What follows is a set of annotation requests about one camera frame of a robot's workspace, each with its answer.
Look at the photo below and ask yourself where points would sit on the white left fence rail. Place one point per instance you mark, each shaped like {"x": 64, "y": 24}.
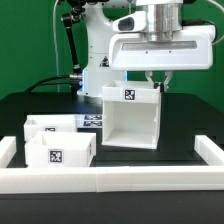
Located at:
{"x": 7, "y": 150}

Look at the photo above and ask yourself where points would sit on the white fence rail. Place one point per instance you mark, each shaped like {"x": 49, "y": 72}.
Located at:
{"x": 110, "y": 179}
{"x": 211, "y": 153}
{"x": 7, "y": 150}

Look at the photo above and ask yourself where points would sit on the white drawer box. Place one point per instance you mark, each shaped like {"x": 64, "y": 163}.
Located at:
{"x": 60, "y": 149}
{"x": 55, "y": 123}

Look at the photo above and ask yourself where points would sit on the white front drawer box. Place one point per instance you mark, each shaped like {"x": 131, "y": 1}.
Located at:
{"x": 60, "y": 149}

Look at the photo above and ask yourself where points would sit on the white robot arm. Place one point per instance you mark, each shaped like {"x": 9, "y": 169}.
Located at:
{"x": 163, "y": 18}

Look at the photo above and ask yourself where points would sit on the white front fence rail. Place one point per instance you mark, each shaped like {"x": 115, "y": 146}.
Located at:
{"x": 110, "y": 179}

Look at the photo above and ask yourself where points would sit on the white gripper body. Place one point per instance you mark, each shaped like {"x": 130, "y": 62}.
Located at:
{"x": 131, "y": 50}

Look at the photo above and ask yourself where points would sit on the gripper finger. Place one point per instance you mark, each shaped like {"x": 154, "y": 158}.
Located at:
{"x": 149, "y": 79}
{"x": 165, "y": 84}

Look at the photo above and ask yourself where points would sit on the white right fence rail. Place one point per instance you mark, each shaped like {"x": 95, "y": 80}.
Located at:
{"x": 211, "y": 153}

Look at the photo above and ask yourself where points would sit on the white drawer cabinet frame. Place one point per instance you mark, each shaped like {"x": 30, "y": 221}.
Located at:
{"x": 131, "y": 114}

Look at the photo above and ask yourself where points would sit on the white marker plate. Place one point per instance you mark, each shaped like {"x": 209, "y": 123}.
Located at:
{"x": 89, "y": 121}

